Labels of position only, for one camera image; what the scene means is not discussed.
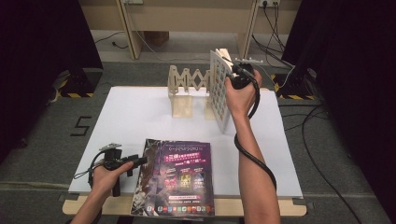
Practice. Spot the wooden expanding book rack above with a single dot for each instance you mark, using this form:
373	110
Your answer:
182	107

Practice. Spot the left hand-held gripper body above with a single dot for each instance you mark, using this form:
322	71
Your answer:
112	158

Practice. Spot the brown glossy magazine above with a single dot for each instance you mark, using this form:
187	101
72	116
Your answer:
141	186

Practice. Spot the brown box under desk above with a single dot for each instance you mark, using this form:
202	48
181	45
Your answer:
157	38

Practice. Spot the person's left hand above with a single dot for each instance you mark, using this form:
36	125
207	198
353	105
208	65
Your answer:
104	182

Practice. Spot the black curtain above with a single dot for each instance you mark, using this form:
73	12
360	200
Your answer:
40	46
351	62

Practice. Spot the white picture-grid magazine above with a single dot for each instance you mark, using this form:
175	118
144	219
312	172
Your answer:
218	93

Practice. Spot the black stand base striped tape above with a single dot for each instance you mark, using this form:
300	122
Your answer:
82	82
294	85

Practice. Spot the person's right hand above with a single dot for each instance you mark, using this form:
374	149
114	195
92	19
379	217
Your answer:
241	99

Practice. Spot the white wall socket with plugs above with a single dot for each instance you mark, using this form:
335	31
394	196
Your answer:
269	2

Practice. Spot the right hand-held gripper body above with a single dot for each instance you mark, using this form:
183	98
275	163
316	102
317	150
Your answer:
244	77

